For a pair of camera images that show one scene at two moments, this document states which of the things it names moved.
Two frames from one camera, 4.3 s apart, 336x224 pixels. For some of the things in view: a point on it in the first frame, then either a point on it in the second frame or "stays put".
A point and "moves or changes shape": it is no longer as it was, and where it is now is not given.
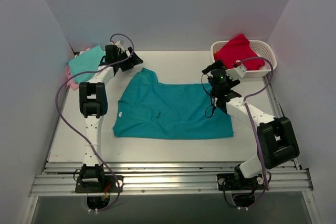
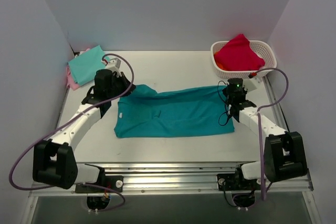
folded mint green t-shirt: [86, 61] stays put
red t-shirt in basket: [239, 49] stays put
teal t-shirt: [150, 109] moves or changes shape
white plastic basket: [263, 48] stays put
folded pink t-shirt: [71, 83] stays put
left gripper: [127, 61] → [123, 85]
